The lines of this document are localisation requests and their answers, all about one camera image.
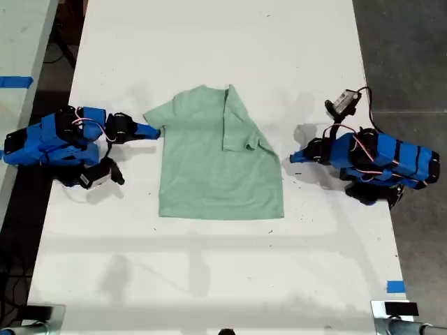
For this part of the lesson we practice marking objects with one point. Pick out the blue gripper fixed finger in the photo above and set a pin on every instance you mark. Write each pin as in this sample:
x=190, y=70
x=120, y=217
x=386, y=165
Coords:
x=145, y=127
x=301, y=154

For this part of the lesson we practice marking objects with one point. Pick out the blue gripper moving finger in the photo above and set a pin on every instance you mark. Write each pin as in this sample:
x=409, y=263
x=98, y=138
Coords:
x=302, y=160
x=145, y=136

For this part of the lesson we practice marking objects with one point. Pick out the pale green T-shirt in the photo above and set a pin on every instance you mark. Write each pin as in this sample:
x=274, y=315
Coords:
x=202, y=174

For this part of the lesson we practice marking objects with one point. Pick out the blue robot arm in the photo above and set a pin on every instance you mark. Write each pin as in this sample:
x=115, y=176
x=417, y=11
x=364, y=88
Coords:
x=394, y=158
x=49, y=143

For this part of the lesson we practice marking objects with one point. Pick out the long blue tape strip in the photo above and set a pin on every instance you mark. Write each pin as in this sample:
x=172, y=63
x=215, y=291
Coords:
x=15, y=82

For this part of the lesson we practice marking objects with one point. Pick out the white side table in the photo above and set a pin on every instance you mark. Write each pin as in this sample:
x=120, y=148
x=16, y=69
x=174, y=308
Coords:
x=21, y=42

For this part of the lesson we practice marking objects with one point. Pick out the short blue tape strip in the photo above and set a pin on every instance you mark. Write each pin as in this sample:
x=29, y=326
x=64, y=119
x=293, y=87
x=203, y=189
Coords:
x=396, y=287

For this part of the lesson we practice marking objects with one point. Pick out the grey metal clamp plate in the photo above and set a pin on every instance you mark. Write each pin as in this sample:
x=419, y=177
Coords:
x=59, y=317
x=378, y=314

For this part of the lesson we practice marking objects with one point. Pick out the small black box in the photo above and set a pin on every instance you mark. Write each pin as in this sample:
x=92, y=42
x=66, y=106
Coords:
x=401, y=308
x=36, y=312

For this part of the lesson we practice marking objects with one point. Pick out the small black round object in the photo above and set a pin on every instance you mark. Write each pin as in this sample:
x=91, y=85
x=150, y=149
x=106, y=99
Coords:
x=226, y=331

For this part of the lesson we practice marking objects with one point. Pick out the camera black stalk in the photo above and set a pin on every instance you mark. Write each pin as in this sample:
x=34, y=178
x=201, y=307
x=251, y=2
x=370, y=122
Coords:
x=106, y=151
x=333, y=127

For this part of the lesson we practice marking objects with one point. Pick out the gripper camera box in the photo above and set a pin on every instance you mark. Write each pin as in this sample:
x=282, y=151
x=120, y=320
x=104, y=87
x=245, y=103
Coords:
x=99, y=176
x=344, y=101

